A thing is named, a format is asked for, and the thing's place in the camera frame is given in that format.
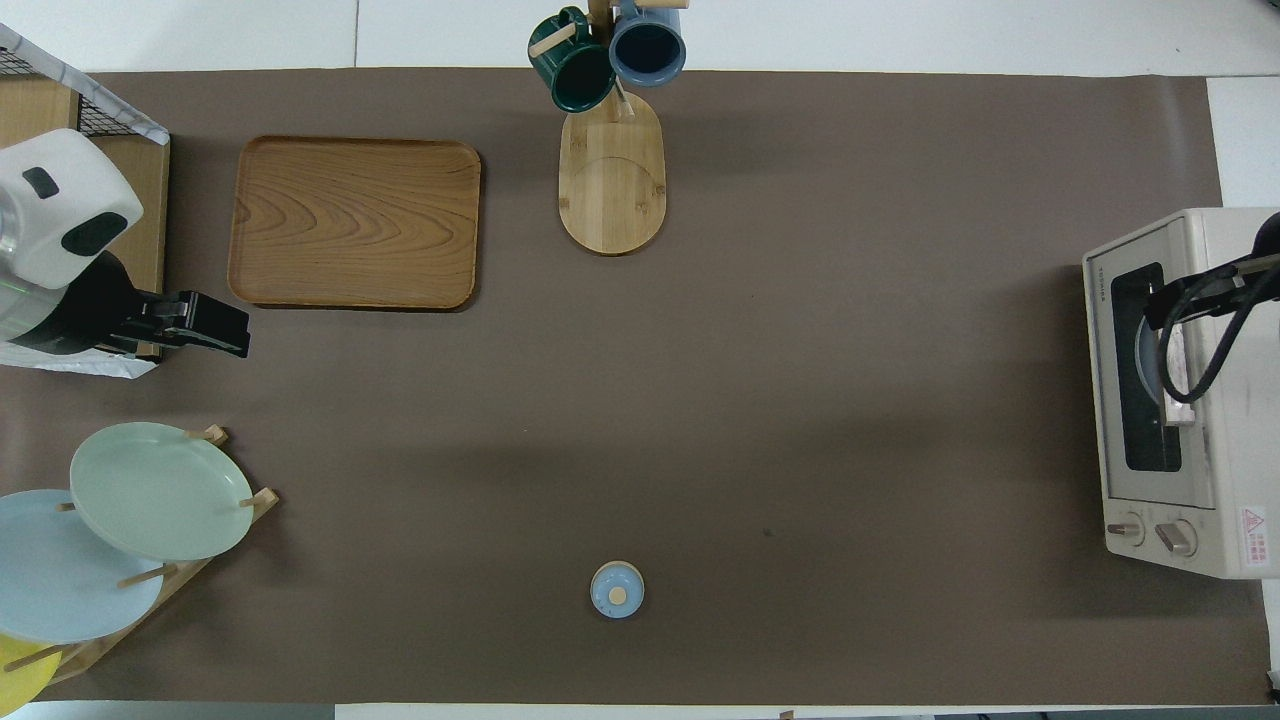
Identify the blue mug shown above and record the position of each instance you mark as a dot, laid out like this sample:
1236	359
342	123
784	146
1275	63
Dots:
647	45

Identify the light blue racked plate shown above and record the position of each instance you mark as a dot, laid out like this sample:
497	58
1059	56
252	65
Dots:
60	590

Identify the cream toaster oven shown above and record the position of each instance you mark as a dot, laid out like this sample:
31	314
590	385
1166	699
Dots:
1230	450

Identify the wooden mug tree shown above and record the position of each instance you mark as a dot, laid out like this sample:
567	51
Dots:
612	190

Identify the small blue bell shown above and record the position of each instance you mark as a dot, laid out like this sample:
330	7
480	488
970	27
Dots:
616	590

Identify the wooden plate rack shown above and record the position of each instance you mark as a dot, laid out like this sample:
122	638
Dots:
190	575

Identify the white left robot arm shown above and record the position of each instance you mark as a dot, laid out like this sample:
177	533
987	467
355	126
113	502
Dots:
60	200

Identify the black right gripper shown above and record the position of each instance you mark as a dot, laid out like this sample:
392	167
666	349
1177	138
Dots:
1200	285

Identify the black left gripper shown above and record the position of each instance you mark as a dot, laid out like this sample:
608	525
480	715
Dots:
90	310

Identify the mint green plate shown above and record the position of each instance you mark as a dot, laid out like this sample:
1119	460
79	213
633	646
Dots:
160	490

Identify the yellow plate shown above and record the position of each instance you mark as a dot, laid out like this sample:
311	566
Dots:
20	675

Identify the dark green mug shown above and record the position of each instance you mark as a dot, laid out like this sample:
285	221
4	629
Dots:
580	75

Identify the wooden serving tray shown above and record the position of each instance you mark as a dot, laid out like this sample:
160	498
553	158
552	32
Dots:
350	220

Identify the brown table mat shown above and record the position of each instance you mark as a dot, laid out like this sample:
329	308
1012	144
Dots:
800	350

